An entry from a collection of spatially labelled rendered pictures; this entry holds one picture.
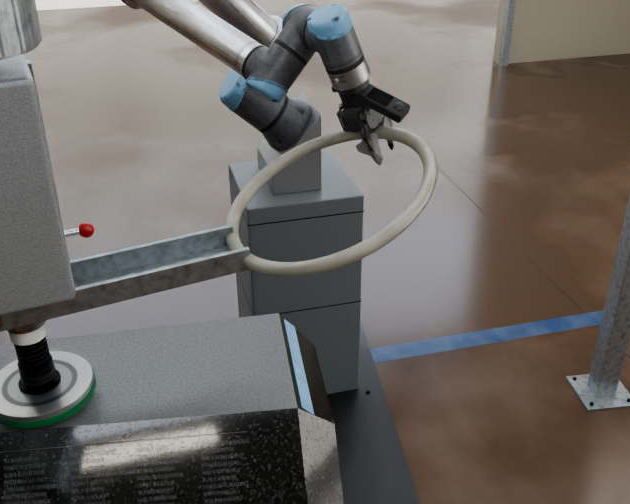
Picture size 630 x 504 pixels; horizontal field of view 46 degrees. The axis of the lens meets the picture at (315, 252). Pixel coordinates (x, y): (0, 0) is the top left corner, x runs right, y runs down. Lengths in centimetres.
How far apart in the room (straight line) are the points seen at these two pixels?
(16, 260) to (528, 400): 215
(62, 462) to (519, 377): 200
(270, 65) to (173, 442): 84
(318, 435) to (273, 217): 101
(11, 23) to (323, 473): 105
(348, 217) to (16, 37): 151
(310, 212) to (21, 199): 132
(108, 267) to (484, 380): 187
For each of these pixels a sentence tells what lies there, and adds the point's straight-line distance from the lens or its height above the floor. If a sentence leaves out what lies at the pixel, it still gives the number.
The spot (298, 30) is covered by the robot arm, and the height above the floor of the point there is 154.
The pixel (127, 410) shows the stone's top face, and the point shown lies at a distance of 165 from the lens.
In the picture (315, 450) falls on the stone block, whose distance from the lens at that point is 164.
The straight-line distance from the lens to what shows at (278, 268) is 149.
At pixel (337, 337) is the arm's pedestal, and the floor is 28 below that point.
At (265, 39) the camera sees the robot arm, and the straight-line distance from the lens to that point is 240.
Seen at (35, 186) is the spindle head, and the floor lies 141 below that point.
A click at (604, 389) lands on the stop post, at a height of 5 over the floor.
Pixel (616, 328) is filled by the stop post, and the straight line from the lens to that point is 295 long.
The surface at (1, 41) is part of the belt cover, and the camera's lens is 128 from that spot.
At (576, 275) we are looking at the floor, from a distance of 389.
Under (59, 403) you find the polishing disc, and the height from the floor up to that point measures 93.
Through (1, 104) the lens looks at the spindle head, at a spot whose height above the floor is 155.
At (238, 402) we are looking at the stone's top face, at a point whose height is 87.
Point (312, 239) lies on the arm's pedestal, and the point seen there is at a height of 71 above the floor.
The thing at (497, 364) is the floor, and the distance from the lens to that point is 320.
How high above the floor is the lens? 194
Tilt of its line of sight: 30 degrees down
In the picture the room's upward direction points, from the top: straight up
